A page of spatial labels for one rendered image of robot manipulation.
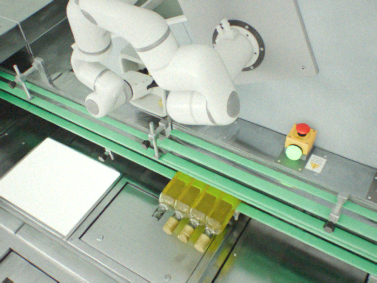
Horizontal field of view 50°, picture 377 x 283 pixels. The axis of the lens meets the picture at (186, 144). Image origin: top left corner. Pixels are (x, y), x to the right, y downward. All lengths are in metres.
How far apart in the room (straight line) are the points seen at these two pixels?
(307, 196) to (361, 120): 0.25
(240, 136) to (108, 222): 0.56
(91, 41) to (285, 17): 0.47
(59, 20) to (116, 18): 1.29
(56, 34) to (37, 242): 1.00
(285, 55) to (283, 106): 0.20
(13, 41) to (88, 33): 1.00
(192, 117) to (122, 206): 0.69
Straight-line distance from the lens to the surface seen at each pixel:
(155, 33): 0.82
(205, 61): 0.81
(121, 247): 1.43
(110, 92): 1.12
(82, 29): 0.95
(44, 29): 2.02
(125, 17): 0.79
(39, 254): 1.54
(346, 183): 1.24
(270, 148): 1.28
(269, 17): 1.07
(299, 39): 1.07
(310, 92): 1.18
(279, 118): 1.29
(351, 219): 1.19
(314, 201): 1.20
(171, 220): 1.28
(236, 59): 1.05
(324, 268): 1.44
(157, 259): 1.39
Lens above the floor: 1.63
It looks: 32 degrees down
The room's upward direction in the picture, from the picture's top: 141 degrees counter-clockwise
